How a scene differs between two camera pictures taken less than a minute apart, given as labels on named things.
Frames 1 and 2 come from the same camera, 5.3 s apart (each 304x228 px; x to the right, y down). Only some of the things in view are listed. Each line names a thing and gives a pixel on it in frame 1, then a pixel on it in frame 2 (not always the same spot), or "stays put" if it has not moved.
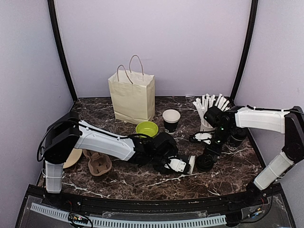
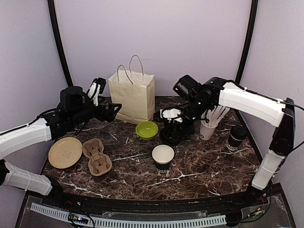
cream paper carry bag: [133, 93] stays put
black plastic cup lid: [205, 162] -> [170, 136]
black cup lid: [240, 134] stays put
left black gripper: [166, 172] -> [103, 117]
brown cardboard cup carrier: [99, 163] stays put
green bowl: [147, 128] stays put
